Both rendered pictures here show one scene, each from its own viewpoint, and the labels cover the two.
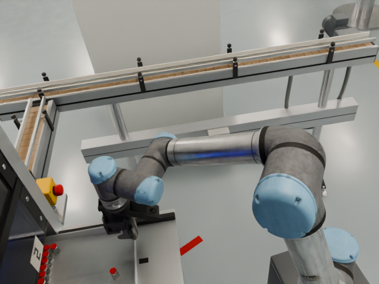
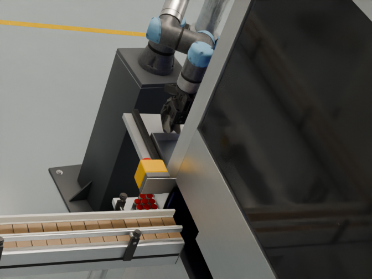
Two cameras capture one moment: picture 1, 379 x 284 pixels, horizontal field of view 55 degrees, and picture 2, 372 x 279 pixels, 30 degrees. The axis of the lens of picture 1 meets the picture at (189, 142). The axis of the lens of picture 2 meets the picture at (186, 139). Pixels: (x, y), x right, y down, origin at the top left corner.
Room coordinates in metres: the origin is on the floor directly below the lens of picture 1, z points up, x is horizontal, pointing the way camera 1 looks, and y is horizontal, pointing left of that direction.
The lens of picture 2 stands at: (1.58, 1.84, 2.27)
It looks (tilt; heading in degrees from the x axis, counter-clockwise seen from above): 36 degrees down; 238
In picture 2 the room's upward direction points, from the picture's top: 23 degrees clockwise
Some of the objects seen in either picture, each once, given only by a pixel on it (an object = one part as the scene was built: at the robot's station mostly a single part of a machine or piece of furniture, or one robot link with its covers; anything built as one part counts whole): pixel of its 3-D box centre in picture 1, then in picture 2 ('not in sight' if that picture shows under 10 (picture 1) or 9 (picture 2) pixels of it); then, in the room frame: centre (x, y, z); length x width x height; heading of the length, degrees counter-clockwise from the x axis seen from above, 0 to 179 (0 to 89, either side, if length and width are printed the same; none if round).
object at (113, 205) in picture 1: (113, 196); (190, 82); (0.64, 0.23, 1.14); 0.08 x 0.08 x 0.05
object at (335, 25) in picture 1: (340, 30); not in sight; (1.77, -0.91, 0.90); 0.28 x 0.12 x 0.14; 2
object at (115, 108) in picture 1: (127, 149); not in sight; (1.52, 0.36, 0.46); 0.09 x 0.09 x 0.77; 2
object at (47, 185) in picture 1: (44, 192); (151, 176); (0.81, 0.52, 1.00); 0.08 x 0.07 x 0.07; 92
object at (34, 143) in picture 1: (27, 154); (60, 235); (1.09, 0.67, 0.92); 0.69 x 0.15 x 0.16; 2
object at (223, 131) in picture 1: (218, 136); not in sight; (1.47, -0.17, 0.50); 0.12 x 0.05 x 0.09; 92
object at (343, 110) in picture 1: (220, 129); not in sight; (1.54, -0.19, 0.49); 1.60 x 0.08 x 0.12; 92
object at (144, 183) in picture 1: (142, 182); (196, 45); (0.61, 0.13, 1.21); 0.11 x 0.11 x 0.08; 62
